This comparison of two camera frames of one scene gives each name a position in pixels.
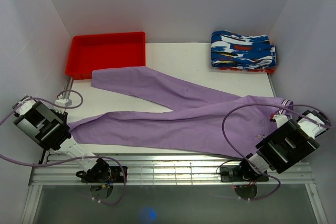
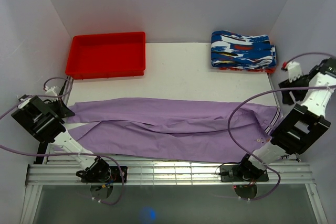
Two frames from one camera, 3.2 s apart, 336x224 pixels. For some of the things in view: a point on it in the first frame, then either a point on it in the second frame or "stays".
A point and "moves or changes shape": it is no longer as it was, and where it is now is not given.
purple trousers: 202,122 moves or changes shape
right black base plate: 228,174 stays
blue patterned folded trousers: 231,49 stays
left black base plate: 117,176 stays
